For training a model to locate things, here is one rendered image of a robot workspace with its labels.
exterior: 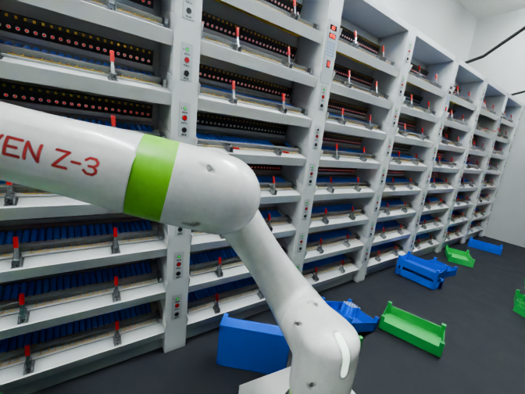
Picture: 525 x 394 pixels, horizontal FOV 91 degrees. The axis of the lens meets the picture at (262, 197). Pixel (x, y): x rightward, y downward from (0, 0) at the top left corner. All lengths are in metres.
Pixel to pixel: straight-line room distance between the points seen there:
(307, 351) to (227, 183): 0.38
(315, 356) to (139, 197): 0.43
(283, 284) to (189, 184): 0.39
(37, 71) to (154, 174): 0.71
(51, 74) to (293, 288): 0.88
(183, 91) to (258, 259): 0.69
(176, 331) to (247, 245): 0.85
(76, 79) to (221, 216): 0.75
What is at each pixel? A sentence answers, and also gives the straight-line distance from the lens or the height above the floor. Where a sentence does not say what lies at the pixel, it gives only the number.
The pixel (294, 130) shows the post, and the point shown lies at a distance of 1.48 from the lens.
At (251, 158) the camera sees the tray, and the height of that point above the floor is 0.88.
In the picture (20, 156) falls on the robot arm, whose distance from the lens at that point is 0.38.
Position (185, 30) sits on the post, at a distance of 1.09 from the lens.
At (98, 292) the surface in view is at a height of 0.33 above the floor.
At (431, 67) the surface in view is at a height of 1.69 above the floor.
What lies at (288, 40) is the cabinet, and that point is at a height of 1.49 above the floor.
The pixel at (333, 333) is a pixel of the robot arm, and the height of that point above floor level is 0.62.
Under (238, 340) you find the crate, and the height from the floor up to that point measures 0.14.
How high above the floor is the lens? 0.97
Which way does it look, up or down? 12 degrees down
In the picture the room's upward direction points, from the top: 6 degrees clockwise
